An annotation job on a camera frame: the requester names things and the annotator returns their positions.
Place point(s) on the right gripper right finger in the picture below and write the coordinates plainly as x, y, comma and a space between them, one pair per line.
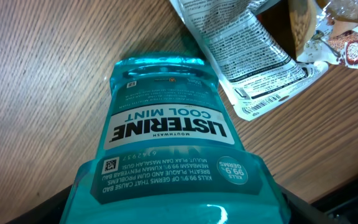
302, 212

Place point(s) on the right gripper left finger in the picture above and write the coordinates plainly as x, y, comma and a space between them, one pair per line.
48, 212

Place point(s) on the blue mouthwash bottle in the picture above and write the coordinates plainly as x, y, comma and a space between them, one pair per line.
169, 153

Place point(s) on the clear bag with printed card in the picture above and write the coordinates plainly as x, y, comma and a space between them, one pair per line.
256, 74

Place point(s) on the white box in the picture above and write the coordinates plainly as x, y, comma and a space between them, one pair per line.
325, 30

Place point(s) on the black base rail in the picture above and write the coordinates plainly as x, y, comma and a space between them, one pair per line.
342, 204

